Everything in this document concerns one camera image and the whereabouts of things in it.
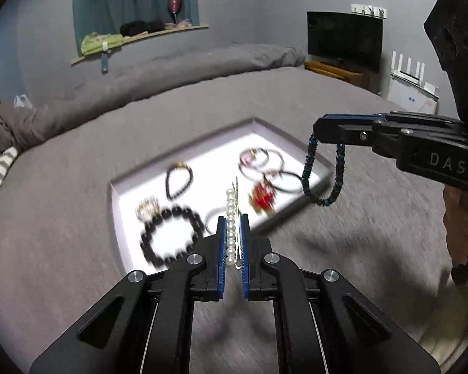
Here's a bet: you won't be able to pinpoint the white wall hooks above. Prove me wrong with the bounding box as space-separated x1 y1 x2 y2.
351 3 388 19

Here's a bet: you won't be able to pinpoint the black bead bracelet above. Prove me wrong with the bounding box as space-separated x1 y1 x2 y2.
139 206 206 269

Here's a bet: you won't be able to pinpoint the pearl bar hair clip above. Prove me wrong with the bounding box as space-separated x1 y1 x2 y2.
225 177 245 269

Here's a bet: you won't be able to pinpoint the green cloth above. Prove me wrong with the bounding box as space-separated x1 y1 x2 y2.
80 32 124 57

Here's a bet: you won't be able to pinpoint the wooden television stand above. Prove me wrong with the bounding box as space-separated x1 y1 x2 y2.
304 60 372 91

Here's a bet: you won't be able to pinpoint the round pearl hair clip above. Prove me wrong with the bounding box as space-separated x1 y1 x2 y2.
135 196 161 221

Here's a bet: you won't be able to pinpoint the grey knitted blanket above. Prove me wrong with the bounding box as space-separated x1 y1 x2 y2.
0 66 468 374

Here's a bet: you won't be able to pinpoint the dark red bead bracelet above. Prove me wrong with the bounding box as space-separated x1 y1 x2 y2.
165 162 195 200

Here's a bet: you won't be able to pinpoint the person's right hand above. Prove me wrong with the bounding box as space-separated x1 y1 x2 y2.
442 187 468 269

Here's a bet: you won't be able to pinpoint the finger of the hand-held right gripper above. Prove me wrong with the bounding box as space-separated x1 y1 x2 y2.
313 119 402 157
323 111 466 129

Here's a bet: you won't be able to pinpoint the pink cord bracelet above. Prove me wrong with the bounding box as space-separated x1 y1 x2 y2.
239 147 271 176

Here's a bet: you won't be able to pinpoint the white box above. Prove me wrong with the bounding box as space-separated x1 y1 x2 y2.
386 72 441 112

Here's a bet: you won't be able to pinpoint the blue beaded bracelet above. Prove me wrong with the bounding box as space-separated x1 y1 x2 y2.
301 134 346 207

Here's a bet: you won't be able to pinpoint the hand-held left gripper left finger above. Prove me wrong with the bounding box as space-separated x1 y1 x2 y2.
29 215 227 374

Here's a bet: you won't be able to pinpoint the pink wine glass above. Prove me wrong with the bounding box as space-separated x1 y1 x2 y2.
168 0 183 25

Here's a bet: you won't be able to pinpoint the plain black hair tie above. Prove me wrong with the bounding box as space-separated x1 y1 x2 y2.
271 169 305 195

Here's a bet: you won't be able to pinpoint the grey cardboard box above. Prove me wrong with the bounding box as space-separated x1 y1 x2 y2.
109 116 334 270

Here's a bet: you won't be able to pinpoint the black hair tie silver charm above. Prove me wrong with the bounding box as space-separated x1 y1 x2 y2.
204 208 229 237

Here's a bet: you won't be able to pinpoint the black television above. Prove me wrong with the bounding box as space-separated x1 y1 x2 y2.
307 11 384 73

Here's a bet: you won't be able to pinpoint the black cloth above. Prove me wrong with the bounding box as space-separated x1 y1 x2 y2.
119 19 167 36

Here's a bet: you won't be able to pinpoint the grey rolled duvet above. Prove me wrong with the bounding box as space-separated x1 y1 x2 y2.
0 45 309 153

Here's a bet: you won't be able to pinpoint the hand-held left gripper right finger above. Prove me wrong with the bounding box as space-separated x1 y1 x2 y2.
239 214 441 374

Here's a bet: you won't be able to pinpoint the wooden window shelf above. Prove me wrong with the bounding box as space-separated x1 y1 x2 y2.
71 24 210 66

